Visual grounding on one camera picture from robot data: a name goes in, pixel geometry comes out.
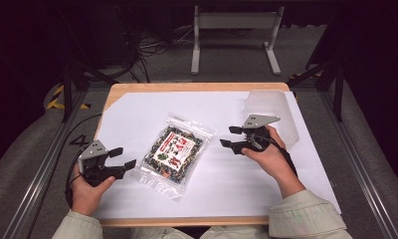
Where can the white paper sheet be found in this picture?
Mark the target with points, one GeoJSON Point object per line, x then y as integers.
{"type": "Point", "coordinates": [220, 186]}

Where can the person's right hand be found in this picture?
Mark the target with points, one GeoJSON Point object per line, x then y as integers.
{"type": "Point", "coordinates": [276, 162]}

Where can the person's left hand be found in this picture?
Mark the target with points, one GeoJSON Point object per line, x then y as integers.
{"type": "Point", "coordinates": [86, 197]}

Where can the translucent plastic container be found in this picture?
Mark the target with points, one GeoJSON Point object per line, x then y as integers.
{"type": "Point", "coordinates": [270, 101]}

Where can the person's legs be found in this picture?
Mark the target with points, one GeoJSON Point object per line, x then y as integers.
{"type": "Point", "coordinates": [160, 234]}

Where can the clear packet of dark dried food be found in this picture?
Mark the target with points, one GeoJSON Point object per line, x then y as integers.
{"type": "Point", "coordinates": [173, 151]}

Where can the grey metal stand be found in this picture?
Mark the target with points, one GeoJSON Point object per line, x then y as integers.
{"type": "Point", "coordinates": [237, 20]}

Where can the aluminium floor rail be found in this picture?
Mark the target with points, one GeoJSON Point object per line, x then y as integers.
{"type": "Point", "coordinates": [38, 186]}
{"type": "Point", "coordinates": [362, 176]}

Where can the black tripod stand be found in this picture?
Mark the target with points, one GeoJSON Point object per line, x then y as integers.
{"type": "Point", "coordinates": [67, 93]}
{"type": "Point", "coordinates": [338, 96]}

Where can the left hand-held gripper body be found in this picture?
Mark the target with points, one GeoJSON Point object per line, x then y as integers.
{"type": "Point", "coordinates": [93, 151]}

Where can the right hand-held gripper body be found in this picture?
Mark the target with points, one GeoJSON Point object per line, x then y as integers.
{"type": "Point", "coordinates": [257, 121]}

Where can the yellow black hazard tape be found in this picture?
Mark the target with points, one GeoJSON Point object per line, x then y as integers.
{"type": "Point", "coordinates": [56, 96]}

